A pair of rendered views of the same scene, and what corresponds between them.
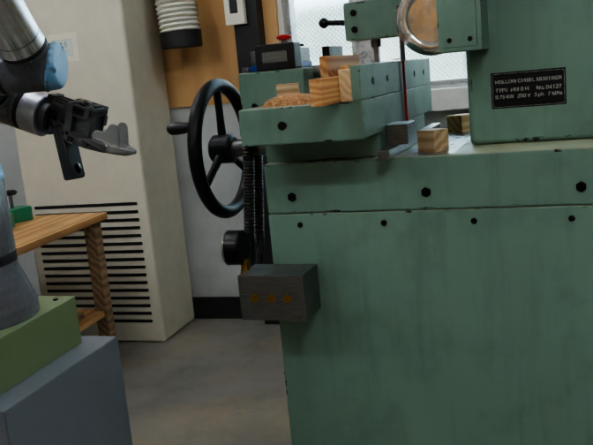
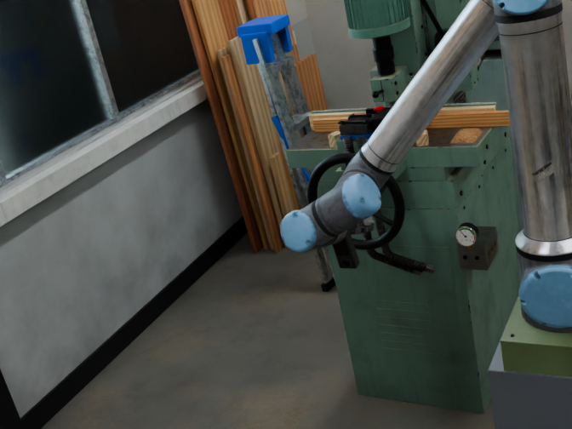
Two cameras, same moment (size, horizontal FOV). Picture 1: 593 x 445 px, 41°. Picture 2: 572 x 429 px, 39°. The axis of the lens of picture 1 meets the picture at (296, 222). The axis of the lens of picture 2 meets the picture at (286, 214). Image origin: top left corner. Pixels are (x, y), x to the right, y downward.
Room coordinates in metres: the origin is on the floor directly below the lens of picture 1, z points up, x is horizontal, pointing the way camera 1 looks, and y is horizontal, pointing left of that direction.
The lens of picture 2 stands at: (1.37, 2.18, 1.66)
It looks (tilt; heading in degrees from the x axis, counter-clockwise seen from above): 22 degrees down; 283
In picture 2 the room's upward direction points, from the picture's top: 13 degrees counter-clockwise
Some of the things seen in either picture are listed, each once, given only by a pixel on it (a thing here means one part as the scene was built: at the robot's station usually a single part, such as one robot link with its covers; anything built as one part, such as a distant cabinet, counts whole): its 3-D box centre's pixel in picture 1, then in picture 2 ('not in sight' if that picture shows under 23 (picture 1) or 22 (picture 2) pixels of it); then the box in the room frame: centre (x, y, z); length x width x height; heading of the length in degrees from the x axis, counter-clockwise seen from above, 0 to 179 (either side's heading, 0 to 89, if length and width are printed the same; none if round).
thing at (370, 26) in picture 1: (385, 22); (391, 86); (1.53, -0.20, 1.03); 0.14 x 0.07 x 0.09; 69
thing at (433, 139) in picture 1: (432, 139); not in sight; (1.34, -0.24, 0.82); 0.04 x 0.03 x 0.04; 33
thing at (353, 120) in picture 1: (326, 111); (384, 151); (1.57, -0.08, 0.87); 0.61 x 0.30 x 0.06; 159
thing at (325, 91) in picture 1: (371, 83); (411, 122); (1.48, -0.16, 0.92); 0.66 x 0.02 x 0.04; 159
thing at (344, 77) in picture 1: (388, 78); (397, 118); (1.53, -0.20, 0.92); 0.60 x 0.02 x 0.05; 159
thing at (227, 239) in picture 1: (238, 252); (467, 237); (1.37, 0.11, 0.65); 0.06 x 0.04 x 0.08; 159
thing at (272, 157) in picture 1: (352, 135); (391, 160); (1.56, -0.13, 0.82); 0.40 x 0.21 x 0.04; 159
